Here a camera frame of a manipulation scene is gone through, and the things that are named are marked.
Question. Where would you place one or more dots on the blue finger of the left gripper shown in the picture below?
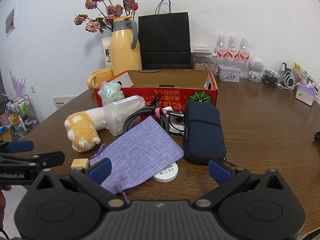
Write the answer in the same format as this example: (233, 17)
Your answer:
(16, 146)
(51, 159)

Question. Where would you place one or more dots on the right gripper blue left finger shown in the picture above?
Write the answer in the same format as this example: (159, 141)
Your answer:
(89, 180)

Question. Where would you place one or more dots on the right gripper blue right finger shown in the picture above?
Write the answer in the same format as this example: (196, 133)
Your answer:
(229, 182)

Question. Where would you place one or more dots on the navy blue zipper case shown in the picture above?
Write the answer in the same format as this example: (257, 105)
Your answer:
(203, 135)

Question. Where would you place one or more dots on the yellow white plush toy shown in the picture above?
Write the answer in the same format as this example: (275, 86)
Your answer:
(83, 127)

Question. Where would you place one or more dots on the purple fabric pouch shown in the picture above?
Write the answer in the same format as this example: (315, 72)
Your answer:
(137, 156)

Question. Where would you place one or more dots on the white round disc device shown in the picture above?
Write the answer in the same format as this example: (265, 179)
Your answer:
(168, 174)

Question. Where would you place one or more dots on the translucent plastic box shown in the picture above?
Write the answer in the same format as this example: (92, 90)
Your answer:
(117, 112)

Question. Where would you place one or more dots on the iridescent green crinkled bag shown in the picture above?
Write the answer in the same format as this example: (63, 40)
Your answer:
(110, 92)

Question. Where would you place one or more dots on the small wooden block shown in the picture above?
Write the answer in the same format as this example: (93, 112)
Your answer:
(80, 163)

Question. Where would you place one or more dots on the yellow mug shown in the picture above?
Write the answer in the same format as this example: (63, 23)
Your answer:
(98, 77)

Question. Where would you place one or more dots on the small white tin box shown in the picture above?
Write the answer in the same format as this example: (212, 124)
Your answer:
(228, 74)

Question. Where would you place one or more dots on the red cardboard box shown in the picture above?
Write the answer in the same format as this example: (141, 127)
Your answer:
(177, 86)

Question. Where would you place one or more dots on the purple white tissue box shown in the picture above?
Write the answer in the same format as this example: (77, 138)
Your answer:
(306, 93)

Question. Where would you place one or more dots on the clear snack container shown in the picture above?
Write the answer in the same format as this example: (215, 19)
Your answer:
(203, 58)

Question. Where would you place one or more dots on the colourful snack packet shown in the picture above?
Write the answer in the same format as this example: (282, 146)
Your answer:
(303, 76)

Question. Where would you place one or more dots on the yellow thermos jug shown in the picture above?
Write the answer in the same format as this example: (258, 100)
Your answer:
(124, 45)

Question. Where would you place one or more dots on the right water bottle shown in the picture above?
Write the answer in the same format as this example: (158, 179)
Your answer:
(244, 56)

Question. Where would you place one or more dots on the white milk carton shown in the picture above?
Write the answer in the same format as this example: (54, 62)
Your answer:
(107, 53)

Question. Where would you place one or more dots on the black paper bag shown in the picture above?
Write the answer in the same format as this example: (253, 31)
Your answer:
(164, 39)

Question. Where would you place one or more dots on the dried pink flower bouquet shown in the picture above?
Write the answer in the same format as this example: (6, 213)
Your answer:
(108, 12)

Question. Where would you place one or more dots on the wire storage rack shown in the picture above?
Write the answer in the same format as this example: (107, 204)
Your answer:
(22, 118)

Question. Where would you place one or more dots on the white wall socket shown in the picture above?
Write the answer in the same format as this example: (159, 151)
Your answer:
(33, 89)

